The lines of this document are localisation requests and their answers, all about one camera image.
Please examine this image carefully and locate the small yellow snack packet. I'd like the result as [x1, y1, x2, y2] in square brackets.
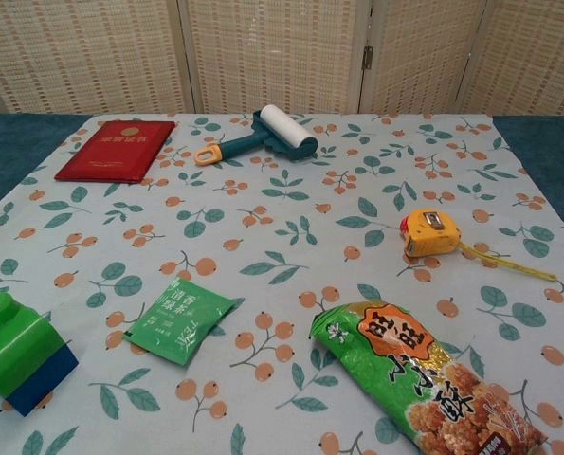
[399, 208, 558, 282]

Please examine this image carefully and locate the floral printed tablecloth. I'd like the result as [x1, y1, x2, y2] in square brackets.
[0, 112, 564, 455]

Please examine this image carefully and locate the teal lint roller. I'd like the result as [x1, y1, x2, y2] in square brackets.
[194, 104, 319, 167]

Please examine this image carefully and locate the green tea packet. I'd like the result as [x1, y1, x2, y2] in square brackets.
[122, 277, 246, 367]

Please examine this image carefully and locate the woven folding screen panel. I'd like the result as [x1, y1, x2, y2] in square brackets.
[0, 0, 191, 115]
[176, 0, 375, 115]
[364, 0, 494, 115]
[470, 0, 564, 118]

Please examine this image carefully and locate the red certificate book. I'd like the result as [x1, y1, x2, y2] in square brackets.
[53, 119, 177, 185]

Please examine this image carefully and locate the green snack bag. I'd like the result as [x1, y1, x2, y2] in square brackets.
[309, 299, 529, 455]

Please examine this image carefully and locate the blue toy block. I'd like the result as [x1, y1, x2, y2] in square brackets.
[4, 341, 82, 418]

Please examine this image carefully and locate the green packet at edge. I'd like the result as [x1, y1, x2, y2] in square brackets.
[0, 292, 68, 397]

